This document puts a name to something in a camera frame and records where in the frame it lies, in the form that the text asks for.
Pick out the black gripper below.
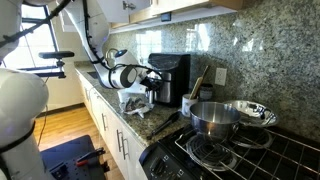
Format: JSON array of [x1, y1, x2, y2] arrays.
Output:
[[140, 72, 163, 91]]

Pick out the black steel air fryer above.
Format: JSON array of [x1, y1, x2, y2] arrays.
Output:
[[148, 53, 191, 107]]

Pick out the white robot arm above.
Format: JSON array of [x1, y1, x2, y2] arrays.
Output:
[[0, 0, 150, 180]]

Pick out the crumpled patterned cloth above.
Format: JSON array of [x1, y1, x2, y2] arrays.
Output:
[[119, 97, 154, 118]]

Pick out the white paper cup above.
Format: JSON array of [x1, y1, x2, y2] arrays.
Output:
[[117, 89, 129, 103]]

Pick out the black kitchen tongs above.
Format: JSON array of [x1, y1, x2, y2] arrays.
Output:
[[147, 111, 181, 140]]

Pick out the white utensil mug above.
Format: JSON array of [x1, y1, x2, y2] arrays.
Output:
[[181, 94, 198, 117]]

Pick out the wooden spatula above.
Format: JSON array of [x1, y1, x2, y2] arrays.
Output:
[[189, 65, 210, 100]]

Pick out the chrome kitchen faucet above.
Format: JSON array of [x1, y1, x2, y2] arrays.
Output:
[[106, 48, 118, 67]]

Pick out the dark jar with lid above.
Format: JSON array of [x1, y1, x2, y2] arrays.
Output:
[[199, 83, 213, 100]]

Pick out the kitchen sink basin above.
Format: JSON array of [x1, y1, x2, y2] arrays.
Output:
[[87, 71, 98, 79]]

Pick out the white lower cabinets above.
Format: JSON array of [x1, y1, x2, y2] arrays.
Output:
[[78, 73, 147, 180]]

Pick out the steel saucepan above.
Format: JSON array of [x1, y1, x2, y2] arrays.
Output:
[[190, 102, 241, 139]]

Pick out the shiny steel mixing bowl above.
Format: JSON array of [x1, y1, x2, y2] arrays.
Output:
[[225, 100, 279, 127]]

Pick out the dark blue tool cart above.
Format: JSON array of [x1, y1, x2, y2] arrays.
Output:
[[41, 135, 110, 180]]

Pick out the black electric stove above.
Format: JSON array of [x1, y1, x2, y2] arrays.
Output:
[[139, 125, 320, 180]]

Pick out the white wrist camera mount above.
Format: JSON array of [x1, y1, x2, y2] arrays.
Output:
[[124, 83, 147, 94]]

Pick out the white wall outlet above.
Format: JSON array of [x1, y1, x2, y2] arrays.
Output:
[[215, 68, 227, 86]]

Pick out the upper wall cabinets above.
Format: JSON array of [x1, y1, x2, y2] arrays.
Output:
[[61, 0, 244, 34]]

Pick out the black camera on stand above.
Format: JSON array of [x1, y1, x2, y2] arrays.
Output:
[[23, 51, 74, 78]]

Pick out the red handled tool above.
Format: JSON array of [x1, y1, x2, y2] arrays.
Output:
[[76, 147, 106, 167]]

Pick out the black hanging cable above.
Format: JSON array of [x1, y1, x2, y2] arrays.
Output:
[[37, 103, 50, 148]]

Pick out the wire cooling rack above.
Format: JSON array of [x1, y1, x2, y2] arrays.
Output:
[[175, 128, 320, 180]]

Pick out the window with dark frame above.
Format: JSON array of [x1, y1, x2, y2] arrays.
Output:
[[1, 5, 58, 69]]

